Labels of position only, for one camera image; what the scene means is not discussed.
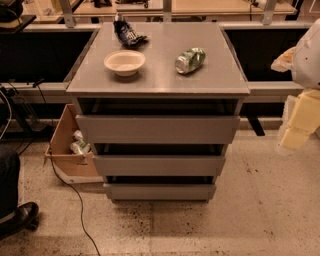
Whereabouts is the grey drawer cabinet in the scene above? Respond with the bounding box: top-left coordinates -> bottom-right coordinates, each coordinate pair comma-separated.
65,21 -> 251,203

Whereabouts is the white paper bowl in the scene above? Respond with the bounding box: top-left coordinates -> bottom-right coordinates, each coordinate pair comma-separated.
104,50 -> 146,77

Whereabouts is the black floor cable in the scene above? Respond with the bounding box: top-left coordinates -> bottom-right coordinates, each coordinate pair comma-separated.
34,83 -> 102,256

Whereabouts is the green can in box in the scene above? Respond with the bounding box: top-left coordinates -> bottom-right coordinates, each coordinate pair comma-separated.
70,140 -> 90,156

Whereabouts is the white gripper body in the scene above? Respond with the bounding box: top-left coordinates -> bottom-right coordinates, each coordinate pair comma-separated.
288,90 -> 320,134

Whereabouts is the cardboard box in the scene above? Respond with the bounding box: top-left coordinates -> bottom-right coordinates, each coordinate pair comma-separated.
45,104 -> 98,178

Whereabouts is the green soda can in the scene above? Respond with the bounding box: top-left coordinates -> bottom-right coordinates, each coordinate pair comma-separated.
175,47 -> 206,74

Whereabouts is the dark trouser leg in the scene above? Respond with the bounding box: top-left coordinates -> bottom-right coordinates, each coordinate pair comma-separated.
0,145 -> 20,223

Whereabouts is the blue crumpled chip bag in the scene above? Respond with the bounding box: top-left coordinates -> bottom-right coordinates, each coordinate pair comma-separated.
113,14 -> 147,47

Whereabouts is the grey bottom drawer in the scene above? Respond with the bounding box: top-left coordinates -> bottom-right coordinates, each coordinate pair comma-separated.
103,183 -> 216,201

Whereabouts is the white bottle in box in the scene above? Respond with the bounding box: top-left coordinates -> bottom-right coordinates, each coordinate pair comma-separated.
73,130 -> 83,141

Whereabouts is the black shoe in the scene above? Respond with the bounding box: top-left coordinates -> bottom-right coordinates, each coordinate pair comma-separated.
0,202 -> 39,240

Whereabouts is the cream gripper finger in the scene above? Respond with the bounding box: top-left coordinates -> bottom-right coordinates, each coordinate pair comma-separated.
280,129 -> 309,150
271,47 -> 295,72

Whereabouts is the grey top drawer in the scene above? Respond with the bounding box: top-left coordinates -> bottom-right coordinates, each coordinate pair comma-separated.
76,115 -> 240,144

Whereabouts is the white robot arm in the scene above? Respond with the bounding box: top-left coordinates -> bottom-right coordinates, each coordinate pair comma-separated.
271,19 -> 320,154

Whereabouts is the grey drawer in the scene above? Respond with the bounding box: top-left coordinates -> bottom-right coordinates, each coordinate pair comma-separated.
76,115 -> 240,144
103,183 -> 216,201
93,155 -> 225,176

